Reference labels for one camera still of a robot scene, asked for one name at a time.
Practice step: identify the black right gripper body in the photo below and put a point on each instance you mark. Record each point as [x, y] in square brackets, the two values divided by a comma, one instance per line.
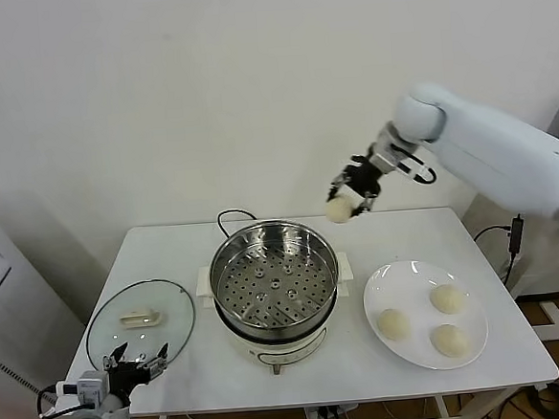
[362, 177]

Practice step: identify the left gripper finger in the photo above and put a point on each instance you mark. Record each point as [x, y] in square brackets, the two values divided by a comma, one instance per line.
[158, 363]
[115, 360]

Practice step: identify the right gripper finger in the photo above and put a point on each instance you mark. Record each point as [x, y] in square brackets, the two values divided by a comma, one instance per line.
[366, 202]
[340, 182]

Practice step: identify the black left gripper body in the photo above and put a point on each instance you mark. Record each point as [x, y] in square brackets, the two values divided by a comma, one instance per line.
[128, 376]

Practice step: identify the white steamed baozi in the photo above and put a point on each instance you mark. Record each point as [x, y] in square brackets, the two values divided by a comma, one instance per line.
[393, 325]
[450, 341]
[449, 299]
[338, 210]

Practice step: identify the round glass pot lid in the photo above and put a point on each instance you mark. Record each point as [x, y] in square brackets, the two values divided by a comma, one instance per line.
[171, 303]

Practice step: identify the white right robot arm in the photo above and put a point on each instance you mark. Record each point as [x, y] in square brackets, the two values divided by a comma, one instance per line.
[496, 146]

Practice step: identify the perforated steel steamer basket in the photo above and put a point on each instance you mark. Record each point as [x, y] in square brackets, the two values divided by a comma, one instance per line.
[275, 286]

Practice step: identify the large white plate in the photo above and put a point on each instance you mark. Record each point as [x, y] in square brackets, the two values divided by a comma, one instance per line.
[419, 281]

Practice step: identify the grey metal cabinet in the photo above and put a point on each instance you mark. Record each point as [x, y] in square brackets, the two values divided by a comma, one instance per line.
[13, 309]

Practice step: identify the cream electric cooker base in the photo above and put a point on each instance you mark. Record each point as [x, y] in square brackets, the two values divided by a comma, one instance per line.
[280, 351]

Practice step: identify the white power strip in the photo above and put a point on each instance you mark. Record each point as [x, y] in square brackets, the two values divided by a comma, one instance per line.
[330, 414]

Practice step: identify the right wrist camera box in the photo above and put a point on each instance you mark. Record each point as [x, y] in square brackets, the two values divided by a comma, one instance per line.
[391, 156]

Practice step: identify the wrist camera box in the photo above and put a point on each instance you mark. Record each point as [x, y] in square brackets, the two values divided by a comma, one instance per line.
[88, 387]
[391, 156]

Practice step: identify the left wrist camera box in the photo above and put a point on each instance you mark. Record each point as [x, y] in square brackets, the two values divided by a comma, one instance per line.
[88, 387]

